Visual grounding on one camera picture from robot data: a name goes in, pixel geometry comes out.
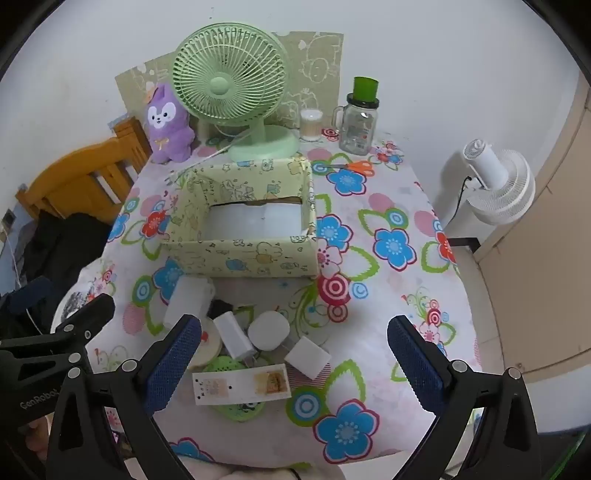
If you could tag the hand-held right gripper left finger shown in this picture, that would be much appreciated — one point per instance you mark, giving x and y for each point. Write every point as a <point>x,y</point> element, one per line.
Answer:
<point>175,364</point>

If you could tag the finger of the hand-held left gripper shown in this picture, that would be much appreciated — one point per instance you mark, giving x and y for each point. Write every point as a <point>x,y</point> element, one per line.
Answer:
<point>30,293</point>
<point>90,314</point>

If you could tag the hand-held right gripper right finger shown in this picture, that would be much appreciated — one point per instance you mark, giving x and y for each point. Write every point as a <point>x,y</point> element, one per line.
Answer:
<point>415,364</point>

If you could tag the round cream pocket mirror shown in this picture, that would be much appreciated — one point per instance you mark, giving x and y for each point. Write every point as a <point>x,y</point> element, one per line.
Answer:
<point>208,346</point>

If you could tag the tall white power adapter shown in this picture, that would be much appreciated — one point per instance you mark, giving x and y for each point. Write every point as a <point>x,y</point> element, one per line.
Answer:
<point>187,300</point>

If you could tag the white charger with prongs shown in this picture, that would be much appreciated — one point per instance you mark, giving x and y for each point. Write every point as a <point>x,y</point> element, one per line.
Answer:
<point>235,334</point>

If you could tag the white remote control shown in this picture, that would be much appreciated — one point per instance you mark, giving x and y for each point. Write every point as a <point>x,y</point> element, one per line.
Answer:
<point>242,384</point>

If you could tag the green perforated panda case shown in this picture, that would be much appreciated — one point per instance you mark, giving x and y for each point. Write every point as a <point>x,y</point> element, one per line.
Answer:
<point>240,411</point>

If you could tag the round white plastic gadget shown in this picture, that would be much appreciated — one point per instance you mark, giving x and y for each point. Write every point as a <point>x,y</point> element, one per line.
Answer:
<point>269,333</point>

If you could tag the white rectangular block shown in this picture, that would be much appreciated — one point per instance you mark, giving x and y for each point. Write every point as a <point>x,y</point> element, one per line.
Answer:
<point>308,357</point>

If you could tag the green printed cardboard box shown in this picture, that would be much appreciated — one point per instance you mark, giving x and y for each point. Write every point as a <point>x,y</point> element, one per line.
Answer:
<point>258,263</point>

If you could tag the person's left hand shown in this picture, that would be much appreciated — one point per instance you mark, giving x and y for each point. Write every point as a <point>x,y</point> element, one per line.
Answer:
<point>34,436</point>

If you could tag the white printed cloth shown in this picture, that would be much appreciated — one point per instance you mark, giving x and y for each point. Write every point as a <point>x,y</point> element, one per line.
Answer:
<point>76,297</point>

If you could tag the dark clothing pile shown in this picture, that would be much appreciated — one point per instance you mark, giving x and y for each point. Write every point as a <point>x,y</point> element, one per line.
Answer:
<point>60,244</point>

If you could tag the floral tablecloth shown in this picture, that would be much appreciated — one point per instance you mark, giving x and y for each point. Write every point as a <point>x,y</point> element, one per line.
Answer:
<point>383,295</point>

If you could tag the wooden chair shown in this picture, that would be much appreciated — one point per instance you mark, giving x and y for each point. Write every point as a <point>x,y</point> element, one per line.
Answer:
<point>78,170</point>

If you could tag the beige wooden door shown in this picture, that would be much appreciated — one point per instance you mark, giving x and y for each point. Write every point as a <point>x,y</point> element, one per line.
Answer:
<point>545,277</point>

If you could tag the purple plush toy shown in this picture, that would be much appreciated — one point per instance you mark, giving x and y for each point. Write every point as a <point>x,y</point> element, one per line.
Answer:
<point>168,134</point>

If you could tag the white floor fan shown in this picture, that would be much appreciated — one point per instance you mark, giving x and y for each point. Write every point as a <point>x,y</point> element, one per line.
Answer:
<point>489,170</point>

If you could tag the glass mug jar green lid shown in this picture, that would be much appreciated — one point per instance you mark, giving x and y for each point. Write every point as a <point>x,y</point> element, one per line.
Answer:
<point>358,129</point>

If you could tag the cotton swab jar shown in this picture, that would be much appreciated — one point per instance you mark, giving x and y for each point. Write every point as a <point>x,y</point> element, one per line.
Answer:
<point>310,127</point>

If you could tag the green desk fan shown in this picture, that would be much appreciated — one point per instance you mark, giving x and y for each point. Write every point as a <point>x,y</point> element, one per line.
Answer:
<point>221,85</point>

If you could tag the green printed wall sheet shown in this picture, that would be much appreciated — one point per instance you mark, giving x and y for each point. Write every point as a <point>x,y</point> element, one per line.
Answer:
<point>318,64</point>

